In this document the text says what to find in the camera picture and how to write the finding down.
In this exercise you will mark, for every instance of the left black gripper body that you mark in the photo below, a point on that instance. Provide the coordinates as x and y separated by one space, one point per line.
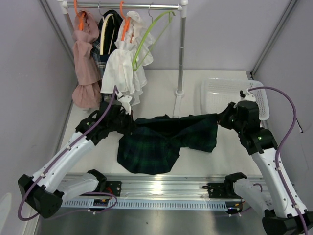
122 124

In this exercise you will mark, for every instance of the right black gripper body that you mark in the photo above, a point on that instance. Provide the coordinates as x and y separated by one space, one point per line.
229 120

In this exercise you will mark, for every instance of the green plaid skirt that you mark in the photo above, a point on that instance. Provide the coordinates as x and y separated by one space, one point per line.
154 145

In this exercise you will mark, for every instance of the white ruffled skirt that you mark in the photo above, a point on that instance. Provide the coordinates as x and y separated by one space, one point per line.
124 68

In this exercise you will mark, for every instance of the orange plastic hanger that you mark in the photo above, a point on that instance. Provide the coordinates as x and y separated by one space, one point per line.
127 21

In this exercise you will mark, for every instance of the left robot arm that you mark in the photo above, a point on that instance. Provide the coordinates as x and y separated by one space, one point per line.
45 192

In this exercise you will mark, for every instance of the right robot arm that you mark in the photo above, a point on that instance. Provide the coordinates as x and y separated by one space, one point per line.
282 211

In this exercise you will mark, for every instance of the pink skirt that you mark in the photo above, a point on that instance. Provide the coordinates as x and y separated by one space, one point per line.
87 93

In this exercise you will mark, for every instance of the cream plastic hanger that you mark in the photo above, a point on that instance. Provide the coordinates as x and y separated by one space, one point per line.
106 33

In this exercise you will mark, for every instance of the orange hanger with pink skirt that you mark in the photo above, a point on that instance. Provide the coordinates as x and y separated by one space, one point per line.
82 16

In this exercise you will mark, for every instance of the white plastic basket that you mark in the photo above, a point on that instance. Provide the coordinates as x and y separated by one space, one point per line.
216 93

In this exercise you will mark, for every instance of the metal clothes rack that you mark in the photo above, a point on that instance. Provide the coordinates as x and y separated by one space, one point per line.
180 7

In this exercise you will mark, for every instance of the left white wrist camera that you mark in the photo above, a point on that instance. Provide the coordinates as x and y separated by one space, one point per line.
125 100

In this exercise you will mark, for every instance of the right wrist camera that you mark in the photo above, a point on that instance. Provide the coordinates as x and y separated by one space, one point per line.
246 96

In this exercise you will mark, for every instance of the left black mount plate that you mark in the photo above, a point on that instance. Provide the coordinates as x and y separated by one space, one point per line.
112 187

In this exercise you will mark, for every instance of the black mount plate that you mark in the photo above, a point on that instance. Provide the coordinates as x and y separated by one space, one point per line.
112 187
220 191

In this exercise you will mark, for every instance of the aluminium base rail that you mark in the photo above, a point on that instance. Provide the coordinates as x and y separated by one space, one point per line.
164 187

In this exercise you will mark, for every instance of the right black mount plate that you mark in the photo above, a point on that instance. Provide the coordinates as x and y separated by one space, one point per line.
220 191

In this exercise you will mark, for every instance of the slotted cable duct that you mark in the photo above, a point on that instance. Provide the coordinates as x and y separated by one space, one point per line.
201 205

